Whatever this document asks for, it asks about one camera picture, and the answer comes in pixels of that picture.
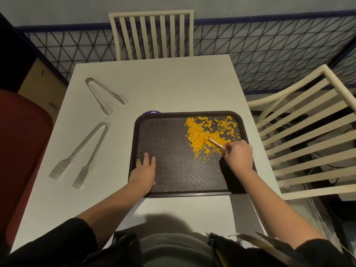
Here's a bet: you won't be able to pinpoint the grey shirt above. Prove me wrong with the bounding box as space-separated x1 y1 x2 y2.
139 233 218 267

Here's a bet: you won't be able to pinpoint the red upholstered chair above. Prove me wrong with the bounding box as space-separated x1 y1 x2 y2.
0 88 54 249

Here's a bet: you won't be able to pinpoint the person's left forearm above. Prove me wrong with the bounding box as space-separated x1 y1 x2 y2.
76 183 152 249

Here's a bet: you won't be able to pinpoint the person's right forearm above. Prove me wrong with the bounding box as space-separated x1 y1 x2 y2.
236 167 325 249

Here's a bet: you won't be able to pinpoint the dark brown plastic tray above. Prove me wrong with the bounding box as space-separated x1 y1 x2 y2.
128 111 257 198

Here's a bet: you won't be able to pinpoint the triangle patterned rug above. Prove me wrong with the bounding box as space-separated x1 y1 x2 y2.
23 15 356 93

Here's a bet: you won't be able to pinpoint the pile of orange crumbs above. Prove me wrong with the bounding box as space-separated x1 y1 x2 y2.
185 116 241 164

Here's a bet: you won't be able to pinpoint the black jacket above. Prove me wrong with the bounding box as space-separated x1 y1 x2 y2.
0 217 356 267

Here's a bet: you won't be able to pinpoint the cream slatted wooden chair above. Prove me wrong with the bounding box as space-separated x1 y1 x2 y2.
247 64 356 201
108 9 195 61

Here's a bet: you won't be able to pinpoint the tan strap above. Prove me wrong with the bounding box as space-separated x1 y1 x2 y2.
228 233 305 267

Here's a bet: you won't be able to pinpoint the person's right hand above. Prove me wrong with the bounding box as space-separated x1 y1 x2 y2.
222 139 254 174

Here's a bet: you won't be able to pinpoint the clear plastic tongs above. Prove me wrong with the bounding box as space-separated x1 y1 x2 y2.
49 122 109 189
85 77 126 116

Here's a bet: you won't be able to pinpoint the brown cardboard box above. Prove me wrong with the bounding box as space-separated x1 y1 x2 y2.
18 58 68 126

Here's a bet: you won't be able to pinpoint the person's left hand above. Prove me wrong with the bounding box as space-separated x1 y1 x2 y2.
128 152 157 195

